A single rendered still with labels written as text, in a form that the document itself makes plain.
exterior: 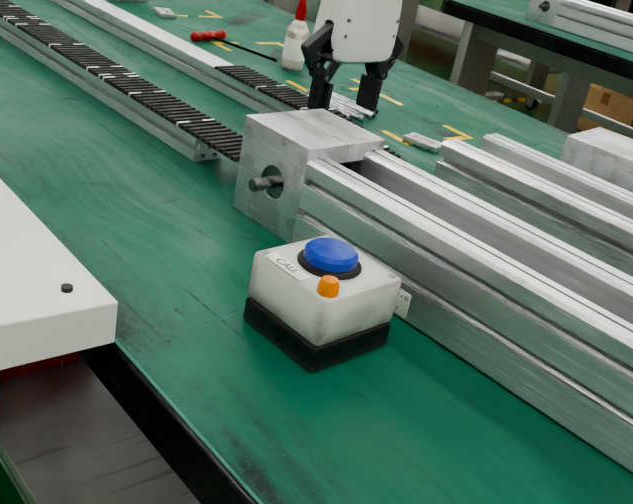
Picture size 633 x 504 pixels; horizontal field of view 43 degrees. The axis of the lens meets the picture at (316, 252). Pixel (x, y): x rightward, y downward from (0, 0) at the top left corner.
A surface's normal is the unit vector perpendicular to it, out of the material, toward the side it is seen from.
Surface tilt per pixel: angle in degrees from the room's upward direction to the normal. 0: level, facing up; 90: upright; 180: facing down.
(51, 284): 1
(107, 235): 0
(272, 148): 90
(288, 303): 90
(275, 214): 90
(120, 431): 0
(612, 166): 90
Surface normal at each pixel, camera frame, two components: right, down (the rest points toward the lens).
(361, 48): 0.63, 0.54
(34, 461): 0.18, -0.88
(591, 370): -0.73, 0.18
